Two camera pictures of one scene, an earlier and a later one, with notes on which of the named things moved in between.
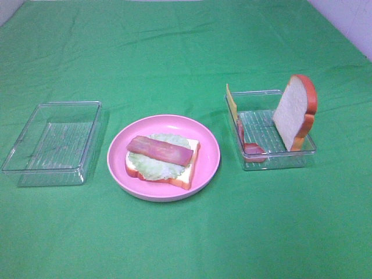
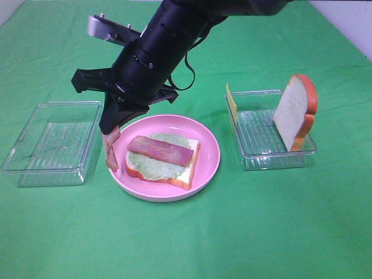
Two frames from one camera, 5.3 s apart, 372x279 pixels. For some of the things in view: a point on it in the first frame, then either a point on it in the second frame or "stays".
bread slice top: x=294 y=115 stays
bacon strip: x=160 y=149 stays
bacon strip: x=252 y=152 to x=109 y=140
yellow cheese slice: x=232 y=104 stays
